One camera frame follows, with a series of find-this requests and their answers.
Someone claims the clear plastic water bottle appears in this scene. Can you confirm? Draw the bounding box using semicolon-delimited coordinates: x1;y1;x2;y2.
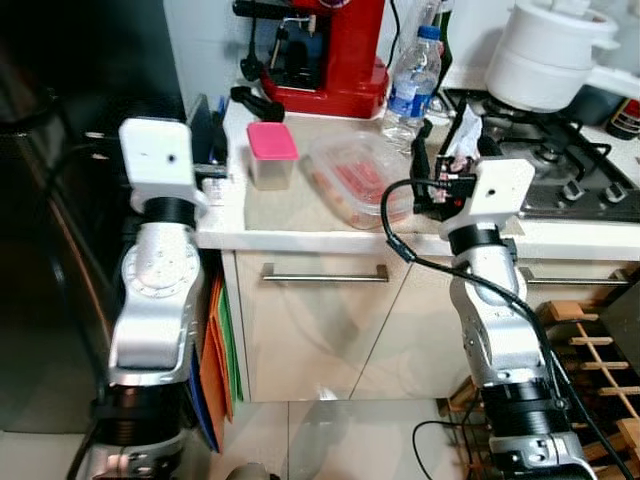
380;25;444;153

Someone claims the crumpled snack bag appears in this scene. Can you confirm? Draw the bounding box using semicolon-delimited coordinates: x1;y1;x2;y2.
440;103;493;169

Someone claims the pink-lidded plastic container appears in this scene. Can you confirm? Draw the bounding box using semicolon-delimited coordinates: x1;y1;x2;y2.
246;121;300;192

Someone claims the clear container with red food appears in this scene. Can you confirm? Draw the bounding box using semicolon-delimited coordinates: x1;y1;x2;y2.
303;132;419;231

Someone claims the black gas stove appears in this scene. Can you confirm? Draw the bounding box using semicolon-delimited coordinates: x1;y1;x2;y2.
440;88;640;224

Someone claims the white cooking pot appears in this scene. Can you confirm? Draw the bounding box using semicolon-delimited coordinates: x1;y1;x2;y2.
485;0;640;114

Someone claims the red coffee machine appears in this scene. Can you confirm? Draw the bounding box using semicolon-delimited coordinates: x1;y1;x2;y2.
232;0;391;120

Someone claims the dark sauce bottle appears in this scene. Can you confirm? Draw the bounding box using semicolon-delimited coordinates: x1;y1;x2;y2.
605;95;640;140

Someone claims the black glossy appliance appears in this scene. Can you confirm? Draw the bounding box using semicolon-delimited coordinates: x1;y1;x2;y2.
0;0;191;436

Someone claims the green flat board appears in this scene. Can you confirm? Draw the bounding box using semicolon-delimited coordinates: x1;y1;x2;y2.
215;278;238;406

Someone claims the wooden slatted rack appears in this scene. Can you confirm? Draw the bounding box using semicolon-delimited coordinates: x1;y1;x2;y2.
440;298;640;480

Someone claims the orange flat board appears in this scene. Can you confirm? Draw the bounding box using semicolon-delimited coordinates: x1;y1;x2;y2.
198;280;231;441

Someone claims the blue flat board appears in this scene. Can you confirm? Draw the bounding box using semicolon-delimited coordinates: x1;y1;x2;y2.
188;350;221;453

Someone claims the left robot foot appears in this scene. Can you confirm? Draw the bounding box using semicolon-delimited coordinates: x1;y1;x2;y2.
222;462;283;480

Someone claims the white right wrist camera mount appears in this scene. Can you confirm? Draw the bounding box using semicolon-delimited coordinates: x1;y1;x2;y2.
452;157;536;241

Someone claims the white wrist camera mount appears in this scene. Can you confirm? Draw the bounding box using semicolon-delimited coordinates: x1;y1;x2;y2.
452;157;536;241
118;117;211;213

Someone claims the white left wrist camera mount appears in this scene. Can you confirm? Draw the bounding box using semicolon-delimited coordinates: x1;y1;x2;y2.
118;117;211;213

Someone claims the black portafilter handle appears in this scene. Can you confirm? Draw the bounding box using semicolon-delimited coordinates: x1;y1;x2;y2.
229;85;287;124

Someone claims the steel bar cabinet handle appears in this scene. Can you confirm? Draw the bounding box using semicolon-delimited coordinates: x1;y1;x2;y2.
518;265;640;288
260;263;390;285

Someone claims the thin black floor cable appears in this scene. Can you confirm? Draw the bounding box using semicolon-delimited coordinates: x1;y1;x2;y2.
412;420;486;480

